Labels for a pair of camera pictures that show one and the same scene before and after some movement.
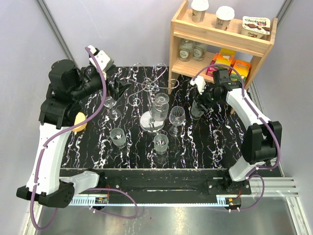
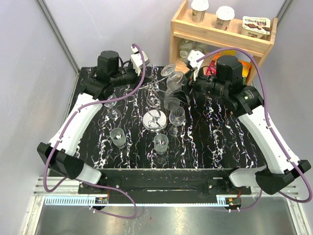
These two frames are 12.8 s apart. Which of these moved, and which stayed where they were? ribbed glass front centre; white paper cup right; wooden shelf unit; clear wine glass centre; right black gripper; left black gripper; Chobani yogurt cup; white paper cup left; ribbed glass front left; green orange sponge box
Moved: left black gripper; right black gripper
Stayed: ribbed glass front left; green orange sponge box; ribbed glass front centre; white paper cup left; clear wine glass centre; white paper cup right; wooden shelf unit; Chobani yogurt cup
